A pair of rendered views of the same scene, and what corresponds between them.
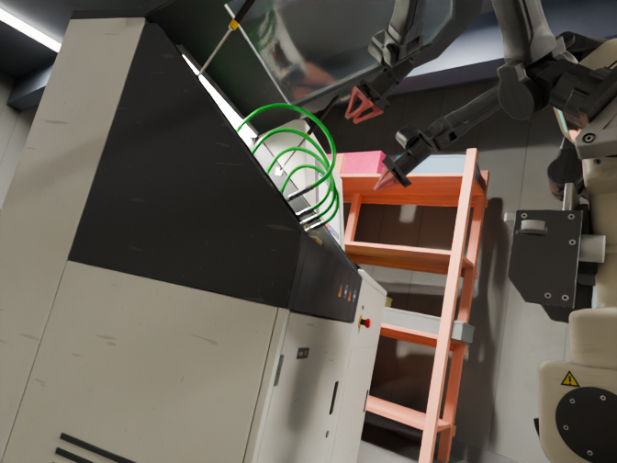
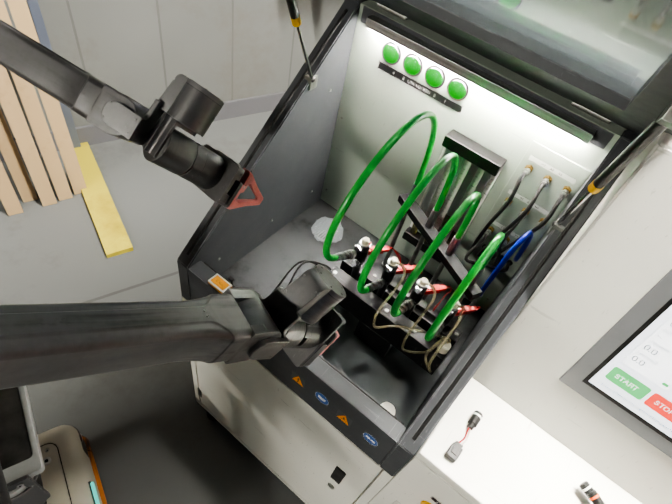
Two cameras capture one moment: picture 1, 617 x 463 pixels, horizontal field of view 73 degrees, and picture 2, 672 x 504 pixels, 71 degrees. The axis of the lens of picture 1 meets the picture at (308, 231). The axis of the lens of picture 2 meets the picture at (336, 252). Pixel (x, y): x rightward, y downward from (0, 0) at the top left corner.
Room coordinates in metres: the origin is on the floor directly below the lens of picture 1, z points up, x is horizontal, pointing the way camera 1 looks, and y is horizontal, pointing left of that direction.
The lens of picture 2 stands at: (1.28, -0.60, 1.89)
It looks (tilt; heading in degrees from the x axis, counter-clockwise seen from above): 49 degrees down; 97
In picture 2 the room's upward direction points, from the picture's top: 15 degrees clockwise
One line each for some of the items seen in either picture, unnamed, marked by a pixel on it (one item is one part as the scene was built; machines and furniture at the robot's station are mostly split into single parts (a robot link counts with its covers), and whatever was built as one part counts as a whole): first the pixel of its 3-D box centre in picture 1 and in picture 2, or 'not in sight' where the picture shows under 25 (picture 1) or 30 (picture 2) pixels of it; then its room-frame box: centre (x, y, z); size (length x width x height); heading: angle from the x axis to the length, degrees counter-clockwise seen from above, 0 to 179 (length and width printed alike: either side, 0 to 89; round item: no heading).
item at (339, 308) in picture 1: (328, 287); (286, 358); (1.18, -0.09, 0.87); 0.62 x 0.04 x 0.16; 160
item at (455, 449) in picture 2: not in sight; (465, 434); (1.58, -0.16, 0.99); 0.12 x 0.02 x 0.02; 68
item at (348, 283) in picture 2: not in sight; (386, 318); (1.37, 0.10, 0.91); 0.34 x 0.10 x 0.15; 160
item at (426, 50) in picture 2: (222, 98); (471, 74); (1.35, 0.39, 1.43); 0.54 x 0.03 x 0.02; 160
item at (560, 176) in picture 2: not in sight; (523, 211); (1.57, 0.30, 1.20); 0.13 x 0.03 x 0.31; 160
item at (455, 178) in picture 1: (332, 278); not in sight; (3.60, -0.29, 1.11); 2.34 x 0.62 x 2.21; 51
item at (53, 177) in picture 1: (179, 294); not in sight; (1.74, 0.45, 0.75); 1.40 x 0.28 x 1.50; 160
